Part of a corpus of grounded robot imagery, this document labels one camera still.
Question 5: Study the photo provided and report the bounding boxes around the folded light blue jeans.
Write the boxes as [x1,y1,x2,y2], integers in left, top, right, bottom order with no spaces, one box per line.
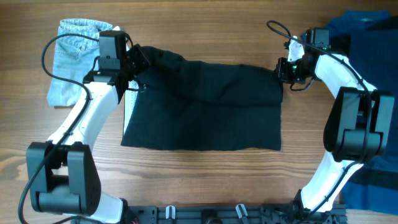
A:
[47,19,114,107]

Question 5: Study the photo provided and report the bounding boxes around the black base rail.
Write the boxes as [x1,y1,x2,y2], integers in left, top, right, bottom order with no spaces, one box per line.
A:
[119,204,348,224]

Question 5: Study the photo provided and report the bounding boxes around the black shorts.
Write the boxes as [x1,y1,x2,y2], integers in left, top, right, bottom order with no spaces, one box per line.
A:
[121,46,283,151]

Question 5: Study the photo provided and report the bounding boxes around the blue polo shirt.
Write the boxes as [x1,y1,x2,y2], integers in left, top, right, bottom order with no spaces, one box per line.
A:
[300,10,398,215]

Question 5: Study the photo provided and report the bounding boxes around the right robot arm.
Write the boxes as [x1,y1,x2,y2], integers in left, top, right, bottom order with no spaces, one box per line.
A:
[274,28,394,223]

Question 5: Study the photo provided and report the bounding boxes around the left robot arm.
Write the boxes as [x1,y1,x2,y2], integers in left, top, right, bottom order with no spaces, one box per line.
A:
[17,30,151,223]

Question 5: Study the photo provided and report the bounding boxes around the black t-shirt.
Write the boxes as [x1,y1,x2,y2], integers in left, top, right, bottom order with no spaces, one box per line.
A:
[325,15,397,55]

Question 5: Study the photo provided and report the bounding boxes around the dark navy shirt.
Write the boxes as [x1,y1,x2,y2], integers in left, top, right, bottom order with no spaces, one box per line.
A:
[349,29,397,169]

